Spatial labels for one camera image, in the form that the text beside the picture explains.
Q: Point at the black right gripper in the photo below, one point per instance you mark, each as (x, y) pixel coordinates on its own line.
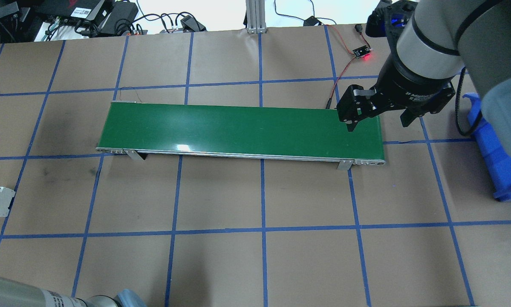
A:
(410, 87)

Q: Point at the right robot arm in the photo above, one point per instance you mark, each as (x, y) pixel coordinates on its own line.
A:
(430, 42)

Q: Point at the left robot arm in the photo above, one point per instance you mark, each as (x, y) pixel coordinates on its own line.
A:
(15, 294)

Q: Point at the small sensor board red LED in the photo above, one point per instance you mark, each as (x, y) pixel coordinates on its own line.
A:
(363, 53)

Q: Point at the green conveyor belt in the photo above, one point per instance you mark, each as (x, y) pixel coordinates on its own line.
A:
(282, 133)

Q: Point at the blue plastic bin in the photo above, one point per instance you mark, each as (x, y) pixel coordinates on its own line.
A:
(497, 161)

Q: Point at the black power adapter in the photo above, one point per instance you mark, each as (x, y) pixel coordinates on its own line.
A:
(190, 24)

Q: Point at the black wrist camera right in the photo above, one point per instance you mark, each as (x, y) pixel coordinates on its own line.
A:
(389, 18)

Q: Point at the aluminium frame post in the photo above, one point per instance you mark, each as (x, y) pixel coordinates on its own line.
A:
(255, 17)

